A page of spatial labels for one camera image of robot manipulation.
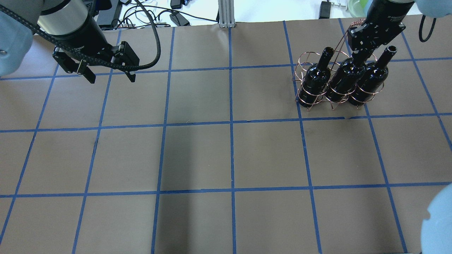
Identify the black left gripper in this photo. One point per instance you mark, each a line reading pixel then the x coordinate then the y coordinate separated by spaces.
pixel 89 38

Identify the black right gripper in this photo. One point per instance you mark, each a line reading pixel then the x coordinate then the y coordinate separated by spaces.
pixel 387 11

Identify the dark wine bottle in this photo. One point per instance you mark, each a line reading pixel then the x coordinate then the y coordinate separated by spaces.
pixel 344 80

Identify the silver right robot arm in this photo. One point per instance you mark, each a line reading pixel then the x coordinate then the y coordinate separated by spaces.
pixel 433 8

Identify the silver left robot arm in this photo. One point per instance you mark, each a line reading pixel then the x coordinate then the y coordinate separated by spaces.
pixel 16 36

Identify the dark bottle in basket right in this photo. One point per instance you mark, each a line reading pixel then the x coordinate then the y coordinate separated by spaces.
pixel 375 74

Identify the dark bottle in basket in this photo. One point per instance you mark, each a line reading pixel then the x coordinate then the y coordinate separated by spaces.
pixel 375 74
pixel 315 80

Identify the dark bottle in basket left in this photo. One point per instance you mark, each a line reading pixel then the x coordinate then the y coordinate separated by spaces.
pixel 315 80

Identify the green bowl with blocks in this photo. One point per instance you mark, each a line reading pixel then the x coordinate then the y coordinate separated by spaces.
pixel 358 8

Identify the black power brick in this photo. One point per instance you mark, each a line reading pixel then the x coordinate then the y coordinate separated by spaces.
pixel 325 10

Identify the black power adapter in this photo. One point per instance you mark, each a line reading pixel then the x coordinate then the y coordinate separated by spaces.
pixel 178 19

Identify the copper wire wine basket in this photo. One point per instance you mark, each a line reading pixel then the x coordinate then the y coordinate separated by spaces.
pixel 309 58

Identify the aluminium frame post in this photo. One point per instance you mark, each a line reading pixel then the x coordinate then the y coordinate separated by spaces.
pixel 226 14

